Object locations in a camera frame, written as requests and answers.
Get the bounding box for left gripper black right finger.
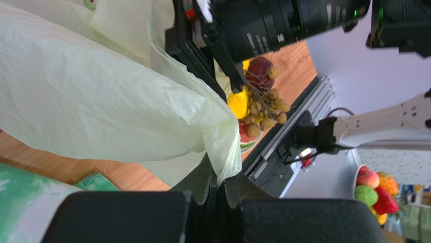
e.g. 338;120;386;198
217;173;386;243

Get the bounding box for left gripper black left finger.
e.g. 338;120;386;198
42;155;217;242

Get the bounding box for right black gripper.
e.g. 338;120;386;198
165;1;302;99

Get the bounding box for yellow fake lemon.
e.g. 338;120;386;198
242;59;250;71

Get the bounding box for dark red fake fruit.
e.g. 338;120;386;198
245;57;274;91

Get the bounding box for yellow fake pear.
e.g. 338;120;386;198
227;86;249;120

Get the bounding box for fake brown grapes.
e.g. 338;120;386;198
242;67;291;137

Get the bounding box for fake watermelon slice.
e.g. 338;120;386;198
239;122;263;153

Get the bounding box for avocado print plastic bag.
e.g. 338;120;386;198
1;1;242;186

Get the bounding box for green knitted fake fruit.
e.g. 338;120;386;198
354;185;379;207

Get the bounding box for fake peach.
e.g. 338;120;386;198
358;171;380;189

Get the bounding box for red fake strawberry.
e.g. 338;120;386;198
372;187;399;215

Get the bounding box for blue cream ceramic plate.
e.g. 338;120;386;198
240;131;263;153

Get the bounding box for white fruit bowl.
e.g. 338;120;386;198
351;165;372;204

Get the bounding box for green white tie-dye cloth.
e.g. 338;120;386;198
1;163;118;242

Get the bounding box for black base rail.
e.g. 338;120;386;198
242;76;335;198

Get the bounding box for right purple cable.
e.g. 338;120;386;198
325;107;356;118

